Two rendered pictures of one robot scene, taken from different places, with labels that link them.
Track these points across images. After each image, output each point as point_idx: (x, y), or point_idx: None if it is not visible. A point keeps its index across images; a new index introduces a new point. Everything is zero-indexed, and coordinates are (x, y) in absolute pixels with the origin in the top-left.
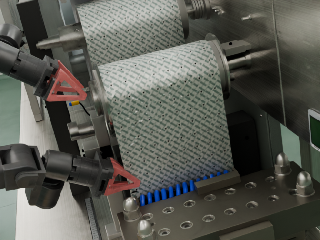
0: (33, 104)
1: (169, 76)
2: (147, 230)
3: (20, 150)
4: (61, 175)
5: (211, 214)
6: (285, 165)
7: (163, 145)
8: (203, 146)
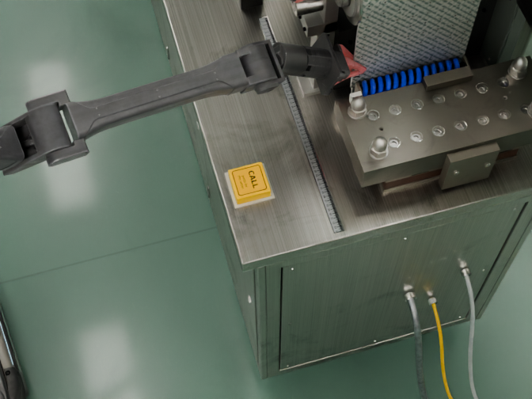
0: None
1: None
2: (383, 148)
3: (260, 55)
4: (294, 74)
5: (440, 124)
6: (523, 70)
7: (401, 39)
8: (442, 39)
